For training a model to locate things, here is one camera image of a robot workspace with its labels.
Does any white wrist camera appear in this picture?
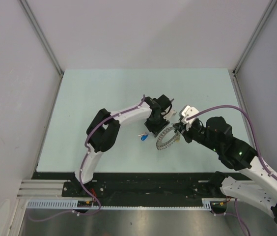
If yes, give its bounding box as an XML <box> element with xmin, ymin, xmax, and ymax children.
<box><xmin>164</xmin><ymin>109</ymin><xmax>176</xmax><ymax>119</ymax></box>
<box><xmin>179</xmin><ymin>105</ymin><xmax>199</xmax><ymax>131</ymax></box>

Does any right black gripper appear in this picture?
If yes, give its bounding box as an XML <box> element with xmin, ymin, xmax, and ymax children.
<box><xmin>173</xmin><ymin>119</ymin><xmax>221</xmax><ymax>153</ymax></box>

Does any large metal keyring disc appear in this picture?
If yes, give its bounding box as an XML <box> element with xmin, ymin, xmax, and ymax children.
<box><xmin>156</xmin><ymin>126</ymin><xmax>180</xmax><ymax>150</ymax></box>

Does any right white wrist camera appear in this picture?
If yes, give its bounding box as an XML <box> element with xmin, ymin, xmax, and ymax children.
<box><xmin>179</xmin><ymin>105</ymin><xmax>199</xmax><ymax>131</ymax></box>

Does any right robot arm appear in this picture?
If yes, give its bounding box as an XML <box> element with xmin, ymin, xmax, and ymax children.
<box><xmin>173</xmin><ymin>117</ymin><xmax>277</xmax><ymax>224</ymax></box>

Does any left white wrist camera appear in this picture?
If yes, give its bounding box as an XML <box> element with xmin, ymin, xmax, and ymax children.
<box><xmin>164</xmin><ymin>109</ymin><xmax>176</xmax><ymax>119</ymax></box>

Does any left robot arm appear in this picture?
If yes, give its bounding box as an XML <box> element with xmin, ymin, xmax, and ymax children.
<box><xmin>72</xmin><ymin>94</ymin><xmax>173</xmax><ymax>197</ymax></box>

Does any key with blue tag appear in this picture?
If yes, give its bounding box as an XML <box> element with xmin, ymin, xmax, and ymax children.
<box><xmin>138</xmin><ymin>132</ymin><xmax>149</xmax><ymax>141</ymax></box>

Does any white slotted cable duct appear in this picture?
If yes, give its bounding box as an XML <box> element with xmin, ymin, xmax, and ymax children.
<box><xmin>26</xmin><ymin>199</ymin><xmax>212</xmax><ymax>211</ymax></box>

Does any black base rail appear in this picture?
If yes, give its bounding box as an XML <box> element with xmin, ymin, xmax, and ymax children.
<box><xmin>32</xmin><ymin>172</ymin><xmax>233</xmax><ymax>207</ymax></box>

